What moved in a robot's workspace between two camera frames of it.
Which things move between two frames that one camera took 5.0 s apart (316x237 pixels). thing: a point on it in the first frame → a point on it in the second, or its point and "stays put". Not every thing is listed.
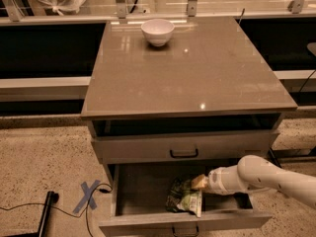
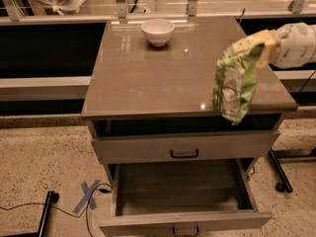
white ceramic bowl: (157, 32) stays put
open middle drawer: (138, 194) stays put
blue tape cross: (88, 196) stays put
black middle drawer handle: (185, 235) stays put
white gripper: (215, 181) → (293, 46)
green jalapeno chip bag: (181, 196) → (235, 82)
